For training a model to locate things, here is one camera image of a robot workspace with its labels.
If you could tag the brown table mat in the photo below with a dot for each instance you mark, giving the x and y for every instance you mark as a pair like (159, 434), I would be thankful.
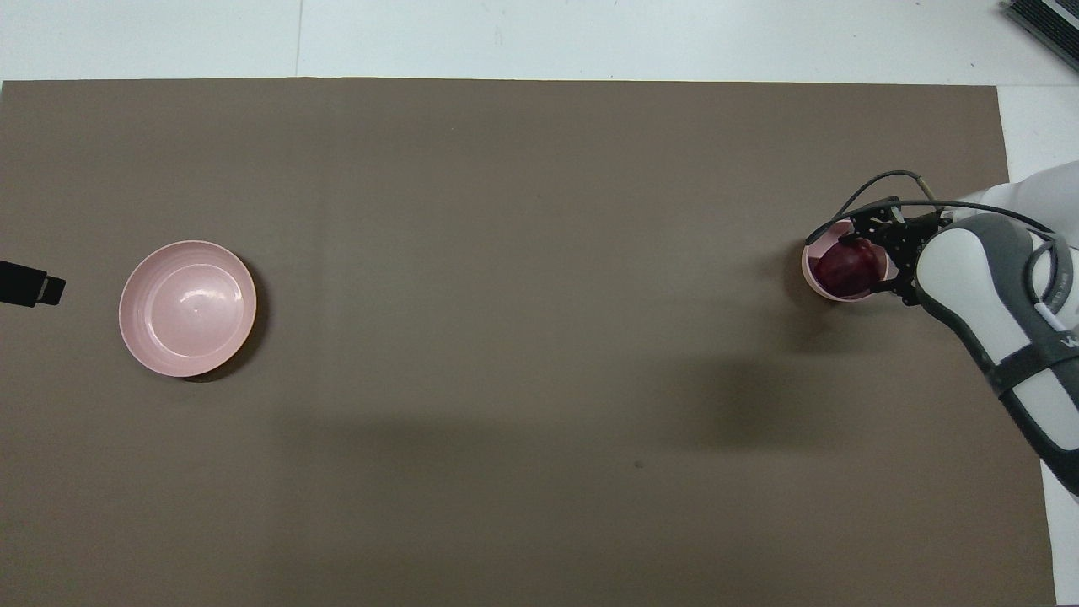
(506, 379)

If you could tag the dark ribbed device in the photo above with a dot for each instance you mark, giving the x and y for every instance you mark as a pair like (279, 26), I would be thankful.
(1049, 25)

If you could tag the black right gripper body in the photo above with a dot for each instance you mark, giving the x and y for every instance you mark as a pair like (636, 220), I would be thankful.
(910, 249)

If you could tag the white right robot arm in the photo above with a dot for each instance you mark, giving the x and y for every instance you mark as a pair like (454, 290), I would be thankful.
(986, 287)

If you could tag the dark red apple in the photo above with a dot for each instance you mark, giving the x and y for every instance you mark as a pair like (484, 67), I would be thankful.
(845, 268)

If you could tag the pink plate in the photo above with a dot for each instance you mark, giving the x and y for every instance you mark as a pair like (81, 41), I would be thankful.
(187, 308)

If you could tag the pink bowl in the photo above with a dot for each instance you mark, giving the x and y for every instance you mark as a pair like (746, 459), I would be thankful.
(813, 274)

